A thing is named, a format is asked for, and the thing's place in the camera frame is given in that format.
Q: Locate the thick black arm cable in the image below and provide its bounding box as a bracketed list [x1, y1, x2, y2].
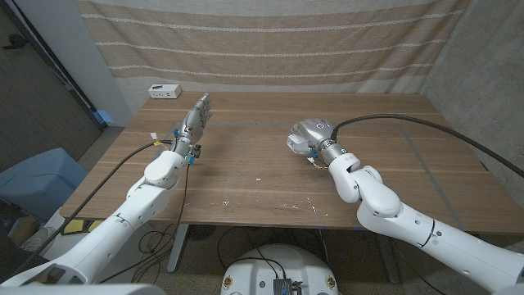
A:
[22, 138, 175, 270]
[331, 113, 524, 179]

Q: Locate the blue-grey storage bin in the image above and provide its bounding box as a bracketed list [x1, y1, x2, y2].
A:
[0, 147, 89, 222]

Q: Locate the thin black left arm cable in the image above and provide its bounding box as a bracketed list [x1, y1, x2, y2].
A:
[97, 161, 192, 284]

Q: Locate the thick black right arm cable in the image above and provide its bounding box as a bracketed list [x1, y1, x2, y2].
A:
[331, 113, 524, 179]

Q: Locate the small light blue object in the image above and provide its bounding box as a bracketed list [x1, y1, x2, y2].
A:
[96, 109, 116, 126]

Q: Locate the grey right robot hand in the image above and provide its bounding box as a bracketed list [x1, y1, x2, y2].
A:
[286, 117, 351, 166]

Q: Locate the dark round grille disc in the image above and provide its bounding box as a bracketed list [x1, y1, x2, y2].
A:
[187, 224, 217, 242]

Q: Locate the white power strip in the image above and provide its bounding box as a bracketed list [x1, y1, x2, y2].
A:
[147, 84, 183, 100]

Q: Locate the white sneaker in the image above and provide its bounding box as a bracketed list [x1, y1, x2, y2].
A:
[22, 226, 58, 253]

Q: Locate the black floor cable tangle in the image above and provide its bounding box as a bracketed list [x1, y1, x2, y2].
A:
[131, 227, 192, 284]

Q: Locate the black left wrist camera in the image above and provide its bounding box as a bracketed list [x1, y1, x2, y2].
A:
[187, 143, 203, 165]

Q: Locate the white floor mat yellow print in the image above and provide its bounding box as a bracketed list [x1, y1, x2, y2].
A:
[40, 208, 136, 284]

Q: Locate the grey electronics module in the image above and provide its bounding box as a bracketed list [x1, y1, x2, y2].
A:
[273, 278, 304, 295]

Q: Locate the black door handle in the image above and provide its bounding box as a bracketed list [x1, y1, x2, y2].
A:
[2, 34, 29, 51]

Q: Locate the beige striped backdrop cloth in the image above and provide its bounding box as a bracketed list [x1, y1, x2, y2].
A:
[75, 0, 471, 94]

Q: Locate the white robot chest plate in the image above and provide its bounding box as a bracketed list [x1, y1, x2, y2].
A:
[0, 283, 167, 295]

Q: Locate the thin black torso cable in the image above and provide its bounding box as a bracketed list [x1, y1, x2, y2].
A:
[216, 226, 287, 282]

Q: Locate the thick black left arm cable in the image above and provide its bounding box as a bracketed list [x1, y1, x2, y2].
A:
[22, 138, 175, 270]

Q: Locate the black door frame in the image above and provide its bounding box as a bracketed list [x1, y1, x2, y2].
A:
[0, 0, 108, 132]

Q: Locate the white robot torso base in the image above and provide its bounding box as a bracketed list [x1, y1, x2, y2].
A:
[220, 244, 340, 295]

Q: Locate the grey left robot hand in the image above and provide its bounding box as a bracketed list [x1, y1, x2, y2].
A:
[169, 93, 213, 153]

